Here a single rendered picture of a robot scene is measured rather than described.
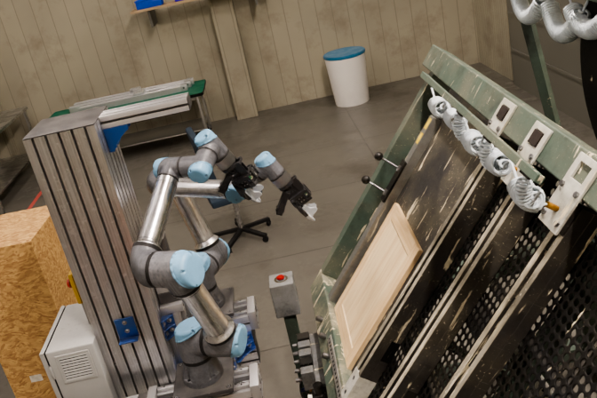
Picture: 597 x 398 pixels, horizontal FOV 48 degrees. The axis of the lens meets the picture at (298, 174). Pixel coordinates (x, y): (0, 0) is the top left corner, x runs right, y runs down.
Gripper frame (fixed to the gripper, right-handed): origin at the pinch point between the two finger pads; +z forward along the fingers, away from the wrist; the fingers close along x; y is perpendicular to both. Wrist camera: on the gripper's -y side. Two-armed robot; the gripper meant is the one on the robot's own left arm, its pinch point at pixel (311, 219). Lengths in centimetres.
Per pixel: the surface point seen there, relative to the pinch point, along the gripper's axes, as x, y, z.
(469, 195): -63, 57, 0
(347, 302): -7.5, -11.2, 37.7
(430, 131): 7, 61, 4
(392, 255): -22.5, 19.5, 23.7
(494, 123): -59, 77, -13
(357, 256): 6.9, 2.5, 30.3
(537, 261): -111, 61, -1
